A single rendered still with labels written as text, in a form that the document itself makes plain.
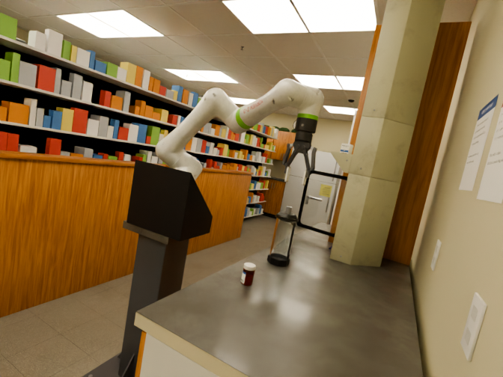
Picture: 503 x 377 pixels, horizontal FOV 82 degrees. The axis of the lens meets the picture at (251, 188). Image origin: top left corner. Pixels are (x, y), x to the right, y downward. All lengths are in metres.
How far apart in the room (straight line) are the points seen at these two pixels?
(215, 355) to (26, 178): 1.97
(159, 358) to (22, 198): 1.82
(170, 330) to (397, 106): 1.41
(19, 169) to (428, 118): 2.57
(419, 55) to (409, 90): 0.17
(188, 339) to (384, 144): 1.27
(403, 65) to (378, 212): 0.74
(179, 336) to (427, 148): 1.65
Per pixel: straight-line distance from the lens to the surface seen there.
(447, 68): 2.07
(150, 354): 0.90
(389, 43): 1.73
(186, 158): 1.69
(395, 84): 1.67
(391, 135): 1.65
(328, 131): 7.42
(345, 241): 1.63
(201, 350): 0.78
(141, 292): 1.79
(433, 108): 2.01
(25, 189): 2.48
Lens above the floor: 1.40
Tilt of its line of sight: 6 degrees down
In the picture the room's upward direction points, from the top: 11 degrees clockwise
